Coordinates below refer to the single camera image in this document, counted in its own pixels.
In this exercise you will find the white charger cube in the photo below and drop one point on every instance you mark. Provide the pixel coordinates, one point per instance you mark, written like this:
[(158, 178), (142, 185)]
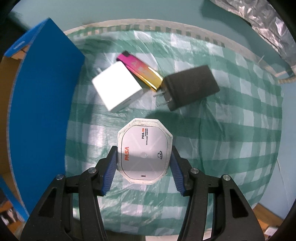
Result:
[(117, 87)]

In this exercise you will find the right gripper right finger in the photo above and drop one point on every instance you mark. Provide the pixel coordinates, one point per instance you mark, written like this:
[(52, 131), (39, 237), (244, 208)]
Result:
[(180, 169)]

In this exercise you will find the white octagonal case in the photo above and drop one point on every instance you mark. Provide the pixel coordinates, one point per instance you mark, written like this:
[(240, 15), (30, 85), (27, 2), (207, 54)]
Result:
[(144, 151)]

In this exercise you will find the silver foil curtain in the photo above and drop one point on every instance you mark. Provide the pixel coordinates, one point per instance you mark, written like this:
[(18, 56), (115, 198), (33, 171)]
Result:
[(267, 22)]

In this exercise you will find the black power adapter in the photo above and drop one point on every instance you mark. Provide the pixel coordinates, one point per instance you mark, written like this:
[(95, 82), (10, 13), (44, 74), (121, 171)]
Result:
[(188, 86)]

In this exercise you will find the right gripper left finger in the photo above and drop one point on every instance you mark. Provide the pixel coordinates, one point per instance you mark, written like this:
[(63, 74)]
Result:
[(106, 169)]

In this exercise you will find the blue-rimmed cardboard box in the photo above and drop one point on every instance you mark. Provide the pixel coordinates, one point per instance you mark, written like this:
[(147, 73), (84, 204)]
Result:
[(39, 73)]

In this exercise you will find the pink gold lighter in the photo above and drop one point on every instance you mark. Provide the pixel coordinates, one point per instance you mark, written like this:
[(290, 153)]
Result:
[(140, 69)]

